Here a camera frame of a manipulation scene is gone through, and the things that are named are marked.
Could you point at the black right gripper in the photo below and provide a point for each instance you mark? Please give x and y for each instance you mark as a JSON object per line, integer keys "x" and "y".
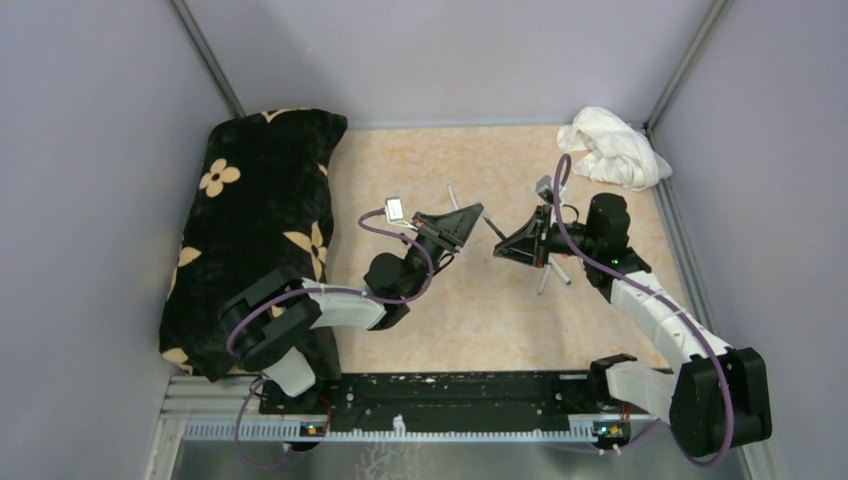
{"x": 526, "y": 244}

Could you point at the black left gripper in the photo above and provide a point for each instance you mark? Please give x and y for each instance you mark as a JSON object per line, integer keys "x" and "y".
{"x": 436, "y": 231}

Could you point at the white purple-tip marker pen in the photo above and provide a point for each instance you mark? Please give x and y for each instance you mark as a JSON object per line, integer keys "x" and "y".
{"x": 560, "y": 272}

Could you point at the thin black pen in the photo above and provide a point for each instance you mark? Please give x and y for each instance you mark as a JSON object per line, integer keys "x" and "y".
{"x": 500, "y": 235}

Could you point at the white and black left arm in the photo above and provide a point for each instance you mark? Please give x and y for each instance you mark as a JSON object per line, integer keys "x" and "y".
{"x": 265, "y": 322}

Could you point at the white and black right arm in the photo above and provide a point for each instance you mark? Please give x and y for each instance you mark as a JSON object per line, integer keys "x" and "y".
{"x": 715, "y": 397}

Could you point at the white crumpled cloth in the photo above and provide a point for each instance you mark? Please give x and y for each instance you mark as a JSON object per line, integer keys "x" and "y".
{"x": 613, "y": 151}

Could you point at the black floral blanket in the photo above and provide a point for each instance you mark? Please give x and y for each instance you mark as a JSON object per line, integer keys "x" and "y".
{"x": 263, "y": 202}

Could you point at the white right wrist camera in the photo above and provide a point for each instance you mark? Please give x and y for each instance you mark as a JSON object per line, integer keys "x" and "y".
{"x": 548, "y": 190}

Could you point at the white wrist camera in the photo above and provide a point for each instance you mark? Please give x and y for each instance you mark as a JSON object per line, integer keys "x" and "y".
{"x": 394, "y": 213}
{"x": 548, "y": 190}

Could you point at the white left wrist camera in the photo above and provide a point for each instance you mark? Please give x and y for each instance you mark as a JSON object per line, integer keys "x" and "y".
{"x": 394, "y": 213}

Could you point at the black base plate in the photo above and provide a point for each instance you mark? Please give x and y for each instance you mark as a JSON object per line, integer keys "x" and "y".
{"x": 449, "y": 401}

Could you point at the slotted cable duct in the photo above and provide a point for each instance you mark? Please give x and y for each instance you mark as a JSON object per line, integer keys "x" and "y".
{"x": 278, "y": 430}

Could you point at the aluminium corner post right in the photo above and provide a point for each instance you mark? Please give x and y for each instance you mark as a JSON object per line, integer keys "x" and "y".
{"x": 699, "y": 42}

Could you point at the aluminium corner post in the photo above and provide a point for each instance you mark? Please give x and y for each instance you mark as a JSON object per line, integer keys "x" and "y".
{"x": 207, "y": 57}
{"x": 699, "y": 42}

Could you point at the aluminium corner post left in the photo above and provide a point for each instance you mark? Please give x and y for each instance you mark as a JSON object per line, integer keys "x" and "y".
{"x": 207, "y": 57}

